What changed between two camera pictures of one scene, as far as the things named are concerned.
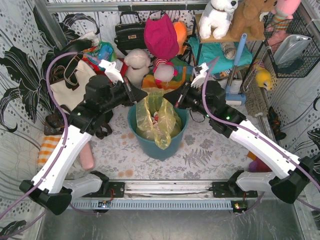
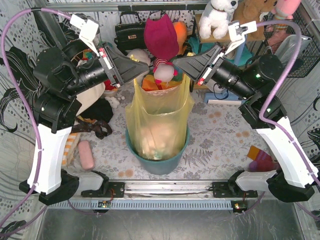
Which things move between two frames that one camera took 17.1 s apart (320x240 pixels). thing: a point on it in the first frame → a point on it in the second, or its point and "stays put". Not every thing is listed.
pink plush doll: (163, 71) stays put
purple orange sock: (256, 165) stays put
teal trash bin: (149, 147) → (158, 167)
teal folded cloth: (206, 52) stays put
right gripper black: (182, 94) → (210, 68)
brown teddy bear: (246, 19) stays put
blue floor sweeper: (236, 99) stays put
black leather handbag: (132, 35) stays put
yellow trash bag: (156, 119) stays put
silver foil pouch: (290, 47) stays put
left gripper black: (130, 90) → (110, 67)
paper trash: (155, 118) → (157, 141)
